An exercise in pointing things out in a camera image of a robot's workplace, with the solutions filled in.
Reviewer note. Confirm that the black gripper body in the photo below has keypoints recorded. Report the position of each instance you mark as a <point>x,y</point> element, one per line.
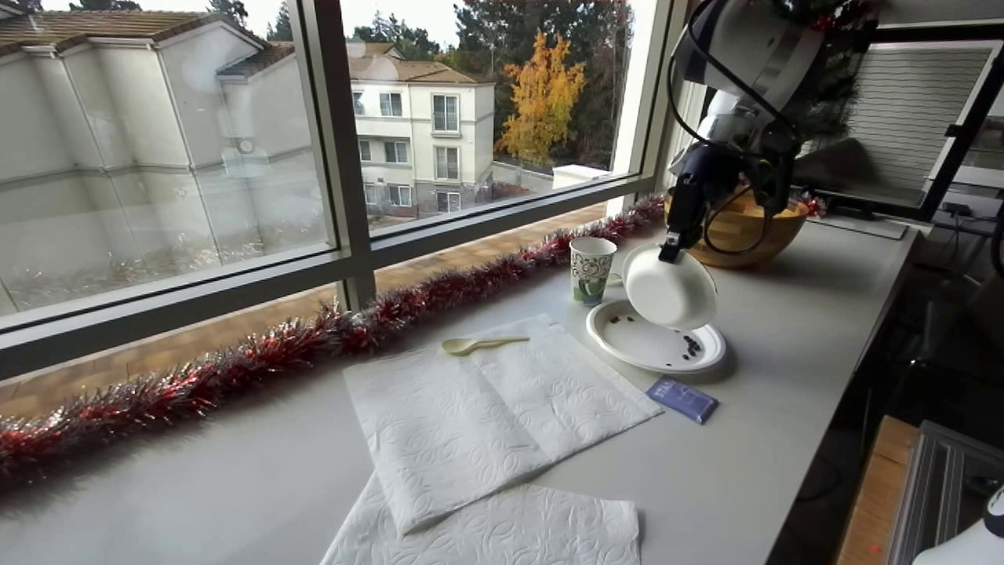
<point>707,174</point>

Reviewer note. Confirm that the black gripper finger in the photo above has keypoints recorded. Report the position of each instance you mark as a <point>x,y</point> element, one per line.
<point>669,252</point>

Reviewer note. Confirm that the small blue patterned paper bowl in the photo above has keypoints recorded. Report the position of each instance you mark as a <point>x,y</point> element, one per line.
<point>678,296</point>

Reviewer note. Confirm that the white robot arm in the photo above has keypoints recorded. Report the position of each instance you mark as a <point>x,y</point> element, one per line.
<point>780,72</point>

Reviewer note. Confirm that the large wooden bowl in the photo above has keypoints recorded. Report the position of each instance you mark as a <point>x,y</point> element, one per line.
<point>743,238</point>

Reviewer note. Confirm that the white paper plate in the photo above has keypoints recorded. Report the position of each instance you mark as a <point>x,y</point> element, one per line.
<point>710,342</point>

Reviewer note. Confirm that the patterned paper cup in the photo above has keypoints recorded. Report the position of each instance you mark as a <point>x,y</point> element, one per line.
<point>592,261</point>

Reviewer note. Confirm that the dark coffee beans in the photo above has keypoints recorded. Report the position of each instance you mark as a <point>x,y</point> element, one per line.
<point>647,342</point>

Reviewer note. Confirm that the small christmas tree in pot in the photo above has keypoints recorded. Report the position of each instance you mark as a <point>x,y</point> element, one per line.
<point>828,87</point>

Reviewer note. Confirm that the cream plastic spoon on napkin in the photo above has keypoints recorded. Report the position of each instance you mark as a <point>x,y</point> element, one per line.
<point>470,348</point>

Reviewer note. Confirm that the folded white paper towel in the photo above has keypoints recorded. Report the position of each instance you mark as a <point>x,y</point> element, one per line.
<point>451,431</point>

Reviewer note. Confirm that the flat white paper towel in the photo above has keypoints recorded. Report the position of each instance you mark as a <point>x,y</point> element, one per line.
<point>526,524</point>

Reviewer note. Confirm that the red silver tinsel garland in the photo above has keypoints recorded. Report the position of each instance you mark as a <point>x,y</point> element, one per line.
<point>69,412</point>

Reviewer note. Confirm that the aluminium rail frame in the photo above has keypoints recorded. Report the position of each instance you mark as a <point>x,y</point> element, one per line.
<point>951,506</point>

